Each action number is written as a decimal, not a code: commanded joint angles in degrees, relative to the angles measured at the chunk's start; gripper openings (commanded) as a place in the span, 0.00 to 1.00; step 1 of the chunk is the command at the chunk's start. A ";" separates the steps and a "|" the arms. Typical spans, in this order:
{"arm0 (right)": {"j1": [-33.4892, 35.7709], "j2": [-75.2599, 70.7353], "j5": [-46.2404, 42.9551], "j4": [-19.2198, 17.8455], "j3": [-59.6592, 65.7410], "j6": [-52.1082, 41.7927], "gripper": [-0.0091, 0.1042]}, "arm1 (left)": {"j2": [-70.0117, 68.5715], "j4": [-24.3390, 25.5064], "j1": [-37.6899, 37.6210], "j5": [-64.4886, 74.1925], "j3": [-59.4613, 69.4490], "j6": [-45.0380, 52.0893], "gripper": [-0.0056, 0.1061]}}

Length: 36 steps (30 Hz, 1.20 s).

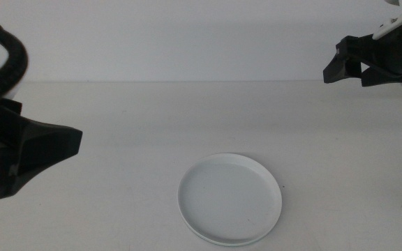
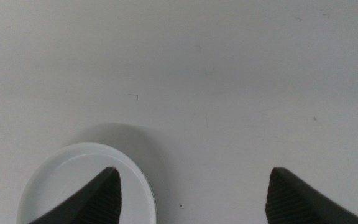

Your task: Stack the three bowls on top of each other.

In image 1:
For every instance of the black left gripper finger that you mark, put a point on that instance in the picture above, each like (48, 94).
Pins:
(44, 146)

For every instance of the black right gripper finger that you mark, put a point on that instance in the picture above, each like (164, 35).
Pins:
(338, 68)
(386, 77)

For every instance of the white shallow bowl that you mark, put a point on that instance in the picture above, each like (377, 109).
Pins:
(229, 200)

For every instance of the mint green shallow bowl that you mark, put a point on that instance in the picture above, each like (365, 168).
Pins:
(222, 245)

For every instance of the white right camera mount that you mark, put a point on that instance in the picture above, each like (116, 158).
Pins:
(396, 22)

